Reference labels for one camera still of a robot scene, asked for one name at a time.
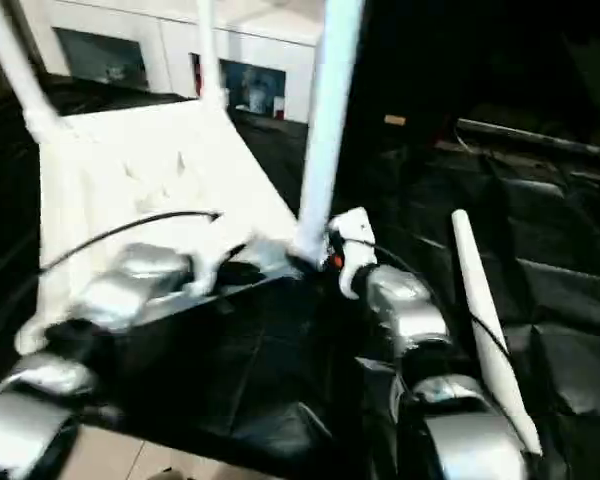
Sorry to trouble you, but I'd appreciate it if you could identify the black left wrist camera cable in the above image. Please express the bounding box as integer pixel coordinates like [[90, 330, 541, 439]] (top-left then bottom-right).
[[38, 209, 226, 275]]

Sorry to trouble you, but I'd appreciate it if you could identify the long dark metal rod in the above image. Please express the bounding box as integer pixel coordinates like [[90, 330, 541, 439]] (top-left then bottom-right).
[[453, 116, 600, 162]]

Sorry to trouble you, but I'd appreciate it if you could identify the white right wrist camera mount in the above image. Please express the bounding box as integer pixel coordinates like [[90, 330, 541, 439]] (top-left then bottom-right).
[[326, 207, 380, 302]]

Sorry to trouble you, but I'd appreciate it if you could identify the white cabinet with glass doors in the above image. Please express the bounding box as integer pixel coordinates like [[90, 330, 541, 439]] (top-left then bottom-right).
[[22, 0, 327, 125]]

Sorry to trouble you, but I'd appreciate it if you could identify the white plastic table leg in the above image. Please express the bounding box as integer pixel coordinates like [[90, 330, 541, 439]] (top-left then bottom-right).
[[0, 0, 62, 147], [450, 208, 545, 457], [288, 0, 367, 270], [196, 0, 230, 115]]

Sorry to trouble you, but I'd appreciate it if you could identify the black table mat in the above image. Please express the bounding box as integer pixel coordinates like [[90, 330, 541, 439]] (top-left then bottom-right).
[[0, 74, 600, 480]]

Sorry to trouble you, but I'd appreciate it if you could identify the white plastic table top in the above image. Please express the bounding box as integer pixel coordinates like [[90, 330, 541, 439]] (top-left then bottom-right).
[[13, 96, 312, 355]]

